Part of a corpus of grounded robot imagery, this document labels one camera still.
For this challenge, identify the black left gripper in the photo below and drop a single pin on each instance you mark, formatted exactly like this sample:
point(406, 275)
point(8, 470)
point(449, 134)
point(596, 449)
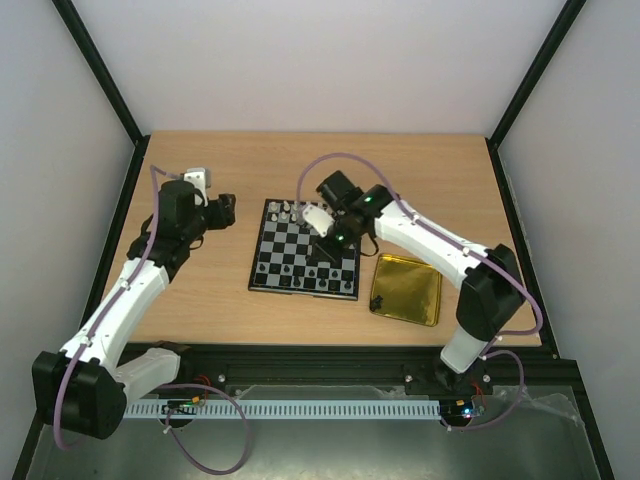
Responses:
point(225, 212)

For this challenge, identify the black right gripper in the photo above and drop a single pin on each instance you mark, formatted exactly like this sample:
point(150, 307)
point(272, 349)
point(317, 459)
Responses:
point(332, 245)

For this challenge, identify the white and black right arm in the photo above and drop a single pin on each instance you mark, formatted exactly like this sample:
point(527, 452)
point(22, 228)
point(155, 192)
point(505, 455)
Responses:
point(488, 279)

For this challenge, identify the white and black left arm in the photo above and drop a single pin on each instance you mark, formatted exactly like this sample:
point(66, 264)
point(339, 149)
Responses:
point(84, 388)

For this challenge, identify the white chess piece row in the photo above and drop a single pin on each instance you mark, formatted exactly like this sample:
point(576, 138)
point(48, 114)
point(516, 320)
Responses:
point(285, 211)

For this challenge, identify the black and grey chessboard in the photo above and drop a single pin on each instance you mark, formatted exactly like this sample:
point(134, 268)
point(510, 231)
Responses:
point(280, 244)

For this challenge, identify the black knight in tray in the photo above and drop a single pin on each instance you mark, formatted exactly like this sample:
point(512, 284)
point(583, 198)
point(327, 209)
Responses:
point(376, 303)

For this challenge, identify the gold rectangular tray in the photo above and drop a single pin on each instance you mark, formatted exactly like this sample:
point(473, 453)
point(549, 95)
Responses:
point(411, 290)

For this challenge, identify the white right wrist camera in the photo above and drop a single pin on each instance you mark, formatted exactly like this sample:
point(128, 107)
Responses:
point(318, 218)

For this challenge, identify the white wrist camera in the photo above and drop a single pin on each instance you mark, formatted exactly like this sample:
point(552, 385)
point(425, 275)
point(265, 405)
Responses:
point(201, 179)
point(318, 218)

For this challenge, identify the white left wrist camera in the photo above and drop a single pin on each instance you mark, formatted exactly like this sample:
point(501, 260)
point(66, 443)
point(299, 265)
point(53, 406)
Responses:
point(201, 179)

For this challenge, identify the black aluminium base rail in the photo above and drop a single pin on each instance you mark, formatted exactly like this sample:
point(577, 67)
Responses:
point(418, 369)

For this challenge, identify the slotted grey cable duct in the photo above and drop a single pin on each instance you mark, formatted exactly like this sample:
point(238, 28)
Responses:
point(313, 410)

